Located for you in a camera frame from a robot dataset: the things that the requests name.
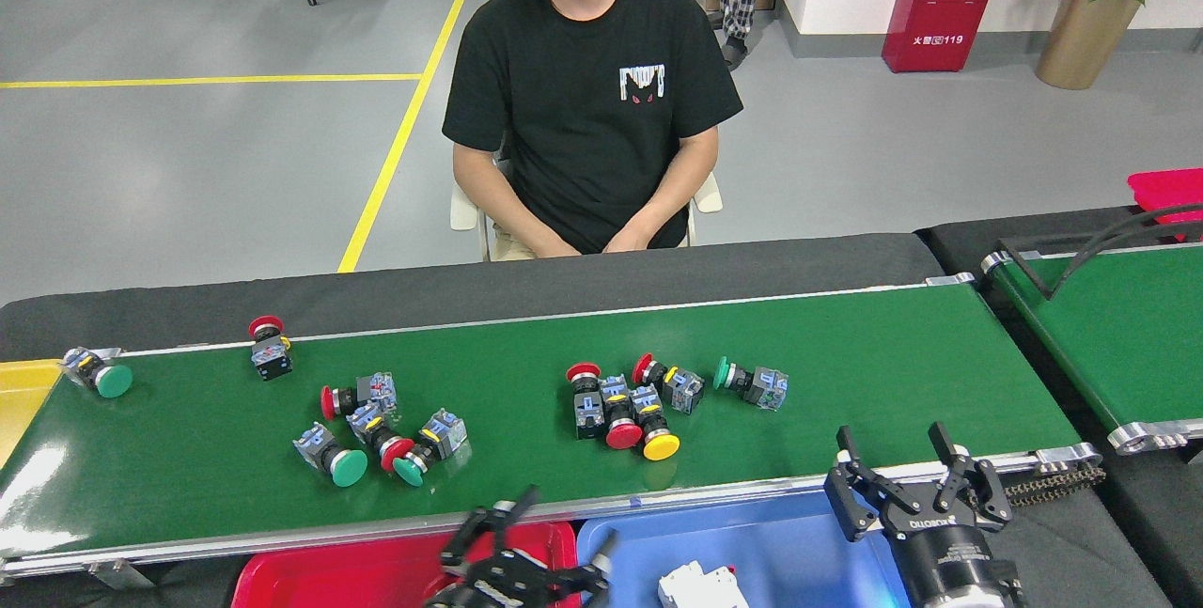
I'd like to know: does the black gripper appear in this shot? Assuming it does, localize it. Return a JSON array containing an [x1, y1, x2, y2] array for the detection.
[[824, 420, 1025, 608], [428, 486, 619, 608]]

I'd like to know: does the white circuit breaker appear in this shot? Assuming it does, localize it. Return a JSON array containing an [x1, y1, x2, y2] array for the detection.
[[657, 560, 751, 608]]

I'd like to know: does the yellow push button switch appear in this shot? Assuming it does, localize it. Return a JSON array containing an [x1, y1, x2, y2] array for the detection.
[[630, 383, 681, 462]]

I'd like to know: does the red push button switch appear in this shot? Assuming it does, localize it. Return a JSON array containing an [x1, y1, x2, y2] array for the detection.
[[566, 362, 608, 441], [320, 371, 398, 422], [248, 315, 293, 382], [347, 401, 415, 474], [632, 351, 706, 416], [600, 375, 644, 451]]

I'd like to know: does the long green conveyor belt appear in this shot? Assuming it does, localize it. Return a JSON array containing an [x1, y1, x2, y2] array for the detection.
[[0, 277, 1102, 585]]

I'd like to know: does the blue plastic tray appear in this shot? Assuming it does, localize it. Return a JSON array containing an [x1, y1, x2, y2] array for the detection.
[[575, 488, 913, 608]]

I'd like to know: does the red plastic tray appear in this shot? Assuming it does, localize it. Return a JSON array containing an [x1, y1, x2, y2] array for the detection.
[[230, 522, 579, 608]]

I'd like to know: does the short green conveyor belt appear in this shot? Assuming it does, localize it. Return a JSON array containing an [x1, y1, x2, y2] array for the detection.
[[980, 242, 1203, 455]]

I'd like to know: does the person's right hand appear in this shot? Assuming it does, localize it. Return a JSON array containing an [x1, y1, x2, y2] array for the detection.
[[522, 227, 584, 259]]

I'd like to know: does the person's left hand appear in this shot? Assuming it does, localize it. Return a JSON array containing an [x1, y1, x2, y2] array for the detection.
[[601, 225, 664, 255]]

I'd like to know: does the small black table cloth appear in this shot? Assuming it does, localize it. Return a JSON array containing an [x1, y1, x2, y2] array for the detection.
[[916, 204, 1203, 608]]

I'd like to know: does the red plastic bin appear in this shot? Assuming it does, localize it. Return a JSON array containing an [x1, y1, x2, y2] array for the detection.
[[1126, 167, 1203, 242]]

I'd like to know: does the red fire extinguisher box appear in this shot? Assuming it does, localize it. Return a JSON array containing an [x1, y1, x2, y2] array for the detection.
[[882, 0, 1011, 73]]

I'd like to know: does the potted plant in gold pot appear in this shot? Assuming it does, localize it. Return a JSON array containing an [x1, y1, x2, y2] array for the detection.
[[1024, 0, 1203, 90]]

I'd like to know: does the yellow plastic bin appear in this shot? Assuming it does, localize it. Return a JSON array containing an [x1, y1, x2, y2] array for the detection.
[[0, 359, 62, 468]]

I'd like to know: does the black drive chain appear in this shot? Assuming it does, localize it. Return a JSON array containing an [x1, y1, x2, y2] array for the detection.
[[996, 462, 1108, 507]]

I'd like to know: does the black guide frame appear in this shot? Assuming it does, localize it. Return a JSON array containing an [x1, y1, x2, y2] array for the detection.
[[996, 204, 1203, 301]]

